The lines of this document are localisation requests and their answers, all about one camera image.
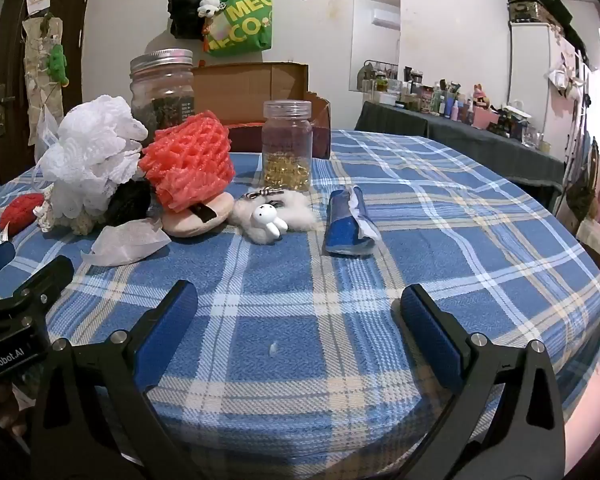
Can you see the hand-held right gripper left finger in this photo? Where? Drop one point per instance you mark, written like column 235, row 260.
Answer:
column 172, row 310

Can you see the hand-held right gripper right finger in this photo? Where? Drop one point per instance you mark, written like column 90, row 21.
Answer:
column 427, row 327

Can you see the cream crochet scrunchie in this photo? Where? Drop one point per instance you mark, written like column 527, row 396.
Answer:
column 77, row 222

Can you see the beige powder puff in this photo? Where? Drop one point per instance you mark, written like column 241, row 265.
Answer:
column 190, row 222

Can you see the black fuzzy cloth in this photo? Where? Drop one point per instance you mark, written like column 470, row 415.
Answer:
column 127, row 202

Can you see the blue soft tube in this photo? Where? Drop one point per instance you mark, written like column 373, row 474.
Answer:
column 342, row 225

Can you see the white mesh bath pouf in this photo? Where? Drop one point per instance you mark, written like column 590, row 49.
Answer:
column 95, row 150

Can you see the coral foam net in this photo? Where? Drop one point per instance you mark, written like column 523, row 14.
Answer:
column 187, row 160

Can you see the cardboard box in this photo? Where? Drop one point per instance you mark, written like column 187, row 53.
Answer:
column 250, row 95

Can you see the person's left hand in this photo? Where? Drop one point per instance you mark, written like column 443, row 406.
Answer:
column 12, row 412

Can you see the white plastic bag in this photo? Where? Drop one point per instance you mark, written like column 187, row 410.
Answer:
column 47, row 127

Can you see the clear plastic capsule jar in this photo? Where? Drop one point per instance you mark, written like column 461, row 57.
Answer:
column 286, row 155

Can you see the table with dark cloth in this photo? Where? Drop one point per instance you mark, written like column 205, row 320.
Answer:
column 455, row 132

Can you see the beige hanging organizer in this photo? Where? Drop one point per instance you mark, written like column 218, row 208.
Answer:
column 37, row 65

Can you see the green crocodile plush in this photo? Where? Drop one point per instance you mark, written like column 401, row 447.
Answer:
column 57, row 62

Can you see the glass jar with metal lid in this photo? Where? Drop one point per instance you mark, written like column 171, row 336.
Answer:
column 162, row 95

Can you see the group of cosmetic bottles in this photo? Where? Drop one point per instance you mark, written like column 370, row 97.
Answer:
column 445, row 97

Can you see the dark wooden door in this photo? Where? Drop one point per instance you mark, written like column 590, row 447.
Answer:
column 75, row 35

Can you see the green tote bag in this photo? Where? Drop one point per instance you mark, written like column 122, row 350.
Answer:
column 245, row 20

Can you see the black bag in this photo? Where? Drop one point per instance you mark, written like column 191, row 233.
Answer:
column 185, row 5

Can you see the panda plush charm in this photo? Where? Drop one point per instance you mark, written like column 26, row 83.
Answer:
column 209, row 6

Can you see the camouflage bag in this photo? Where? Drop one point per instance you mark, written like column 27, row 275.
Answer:
column 530, row 9

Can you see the wall mirror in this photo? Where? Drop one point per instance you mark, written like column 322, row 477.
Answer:
column 375, row 45

